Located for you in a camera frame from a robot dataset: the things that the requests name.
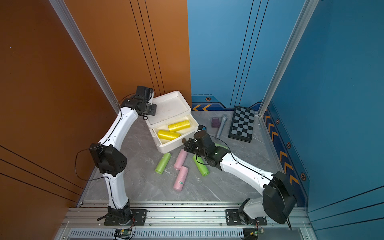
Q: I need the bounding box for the grey microphone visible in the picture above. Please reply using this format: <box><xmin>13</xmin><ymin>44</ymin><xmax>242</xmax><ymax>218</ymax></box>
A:
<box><xmin>216</xmin><ymin>115</ymin><xmax>228</xmax><ymax>139</ymax></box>

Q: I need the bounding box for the white plastic drawer cabinet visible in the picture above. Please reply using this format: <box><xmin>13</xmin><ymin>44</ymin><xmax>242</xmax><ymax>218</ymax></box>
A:
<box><xmin>146</xmin><ymin>91</ymin><xmax>199</xmax><ymax>154</ymax></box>

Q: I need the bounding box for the pink roll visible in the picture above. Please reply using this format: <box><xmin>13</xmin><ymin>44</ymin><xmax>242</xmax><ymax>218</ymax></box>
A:
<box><xmin>173</xmin><ymin>166</ymin><xmax>189</xmax><ymax>191</ymax></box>
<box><xmin>174</xmin><ymin>149</ymin><xmax>188</xmax><ymax>171</ymax></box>

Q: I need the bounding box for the green roll centre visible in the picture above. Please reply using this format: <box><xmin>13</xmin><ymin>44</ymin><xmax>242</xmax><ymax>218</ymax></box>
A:
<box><xmin>193</xmin><ymin>155</ymin><xmax>210</xmax><ymax>177</ymax></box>

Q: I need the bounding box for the green roll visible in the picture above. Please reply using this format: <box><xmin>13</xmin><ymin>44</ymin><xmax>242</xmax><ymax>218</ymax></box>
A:
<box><xmin>215</xmin><ymin>143</ymin><xmax>229</xmax><ymax>150</ymax></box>
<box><xmin>193</xmin><ymin>155</ymin><xmax>210</xmax><ymax>177</ymax></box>
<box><xmin>155</xmin><ymin>153</ymin><xmax>172</xmax><ymax>174</ymax></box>

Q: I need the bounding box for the yellow trash bag roll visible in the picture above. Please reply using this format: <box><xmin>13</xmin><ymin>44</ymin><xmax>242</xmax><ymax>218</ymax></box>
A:
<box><xmin>158</xmin><ymin>130</ymin><xmax>181</xmax><ymax>141</ymax></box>
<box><xmin>168</xmin><ymin>120</ymin><xmax>191</xmax><ymax>132</ymax></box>

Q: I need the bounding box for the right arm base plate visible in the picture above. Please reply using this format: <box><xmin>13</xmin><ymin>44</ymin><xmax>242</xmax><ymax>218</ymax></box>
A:
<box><xmin>225</xmin><ymin>209</ymin><xmax>268</xmax><ymax>226</ymax></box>

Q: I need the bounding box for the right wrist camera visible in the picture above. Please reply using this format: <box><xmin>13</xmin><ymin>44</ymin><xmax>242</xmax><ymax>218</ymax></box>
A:
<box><xmin>198</xmin><ymin>125</ymin><xmax>207</xmax><ymax>131</ymax></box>

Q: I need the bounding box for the green circuit board right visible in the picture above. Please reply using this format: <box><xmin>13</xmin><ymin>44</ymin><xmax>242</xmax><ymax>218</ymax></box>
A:
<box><xmin>249</xmin><ymin>229</ymin><xmax>265</xmax><ymax>238</ymax></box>

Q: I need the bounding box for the green circuit board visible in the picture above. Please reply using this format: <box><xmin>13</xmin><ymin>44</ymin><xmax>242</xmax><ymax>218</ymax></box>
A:
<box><xmin>249</xmin><ymin>229</ymin><xmax>265</xmax><ymax>238</ymax></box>
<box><xmin>114</xmin><ymin>229</ymin><xmax>133</xmax><ymax>240</ymax></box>

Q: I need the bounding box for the black white chessboard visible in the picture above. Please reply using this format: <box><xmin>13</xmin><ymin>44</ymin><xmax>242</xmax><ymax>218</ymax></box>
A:
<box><xmin>228</xmin><ymin>106</ymin><xmax>256</xmax><ymax>143</ymax></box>

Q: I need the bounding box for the pink roll lower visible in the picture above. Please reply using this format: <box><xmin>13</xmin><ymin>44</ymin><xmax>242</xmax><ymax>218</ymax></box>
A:
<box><xmin>173</xmin><ymin>166</ymin><xmax>189</xmax><ymax>191</ymax></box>

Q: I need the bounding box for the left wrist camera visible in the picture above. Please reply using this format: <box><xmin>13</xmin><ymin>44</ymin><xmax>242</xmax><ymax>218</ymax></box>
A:
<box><xmin>135</xmin><ymin>86</ymin><xmax>154</xmax><ymax>102</ymax></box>

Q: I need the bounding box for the green circuit board left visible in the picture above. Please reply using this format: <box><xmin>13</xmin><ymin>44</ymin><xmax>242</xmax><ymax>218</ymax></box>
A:
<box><xmin>114</xmin><ymin>229</ymin><xmax>133</xmax><ymax>240</ymax></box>

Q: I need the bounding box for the pink roll upper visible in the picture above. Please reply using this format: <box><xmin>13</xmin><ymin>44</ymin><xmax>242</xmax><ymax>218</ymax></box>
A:
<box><xmin>174</xmin><ymin>149</ymin><xmax>188</xmax><ymax>171</ymax></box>

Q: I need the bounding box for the purple small block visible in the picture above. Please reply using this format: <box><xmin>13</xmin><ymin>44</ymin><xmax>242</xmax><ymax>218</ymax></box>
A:
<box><xmin>211</xmin><ymin>117</ymin><xmax>221</xmax><ymax>129</ymax></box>

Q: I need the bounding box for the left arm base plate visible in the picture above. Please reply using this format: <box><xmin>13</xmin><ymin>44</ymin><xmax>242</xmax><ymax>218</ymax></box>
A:
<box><xmin>104</xmin><ymin>209</ymin><xmax>147</xmax><ymax>227</ymax></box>

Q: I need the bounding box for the green roll right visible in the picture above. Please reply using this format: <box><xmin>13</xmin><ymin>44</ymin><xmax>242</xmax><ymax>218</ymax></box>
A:
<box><xmin>215</xmin><ymin>143</ymin><xmax>229</xmax><ymax>150</ymax></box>

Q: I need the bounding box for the green roll far left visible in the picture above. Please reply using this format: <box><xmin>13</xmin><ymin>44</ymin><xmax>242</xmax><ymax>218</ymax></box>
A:
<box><xmin>155</xmin><ymin>153</ymin><xmax>172</xmax><ymax>174</ymax></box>

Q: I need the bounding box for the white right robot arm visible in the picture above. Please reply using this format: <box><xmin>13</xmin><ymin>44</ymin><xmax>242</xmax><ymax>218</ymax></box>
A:
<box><xmin>183</xmin><ymin>130</ymin><xmax>297</xmax><ymax>227</ymax></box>

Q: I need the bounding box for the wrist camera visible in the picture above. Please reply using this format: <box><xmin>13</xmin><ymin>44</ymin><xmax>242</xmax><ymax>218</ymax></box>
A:
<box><xmin>135</xmin><ymin>86</ymin><xmax>154</xmax><ymax>102</ymax></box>
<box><xmin>198</xmin><ymin>125</ymin><xmax>207</xmax><ymax>131</ymax></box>

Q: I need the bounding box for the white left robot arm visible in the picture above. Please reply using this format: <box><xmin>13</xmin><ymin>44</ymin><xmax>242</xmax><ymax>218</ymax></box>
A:
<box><xmin>89</xmin><ymin>96</ymin><xmax>157</xmax><ymax>211</ymax></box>

